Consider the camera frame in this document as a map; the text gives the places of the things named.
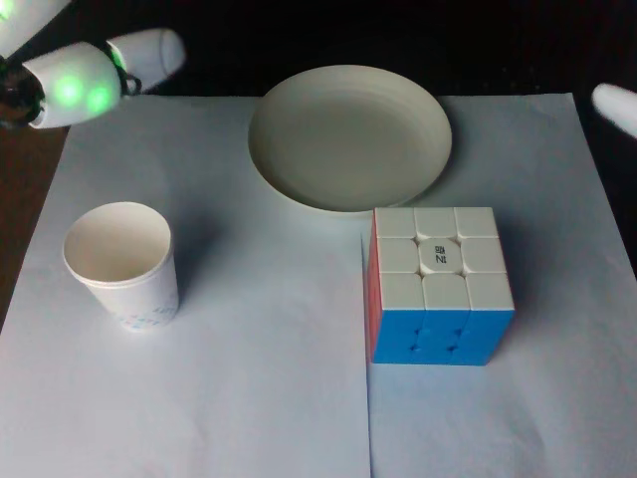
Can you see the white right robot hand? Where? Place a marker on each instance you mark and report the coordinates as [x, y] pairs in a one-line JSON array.
[[617, 107]]

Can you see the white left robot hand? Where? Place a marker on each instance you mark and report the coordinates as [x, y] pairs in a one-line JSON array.
[[74, 89]]

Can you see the orange and blue puzzle cube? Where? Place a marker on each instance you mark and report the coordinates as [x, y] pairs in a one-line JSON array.
[[438, 279]]

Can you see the white paper cup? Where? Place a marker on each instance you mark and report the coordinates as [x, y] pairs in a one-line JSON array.
[[134, 299]]

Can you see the white plate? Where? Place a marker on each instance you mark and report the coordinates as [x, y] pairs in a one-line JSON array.
[[348, 144]]

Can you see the white paper sheet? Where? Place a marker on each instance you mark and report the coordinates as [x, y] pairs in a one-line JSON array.
[[224, 373], [547, 398]]

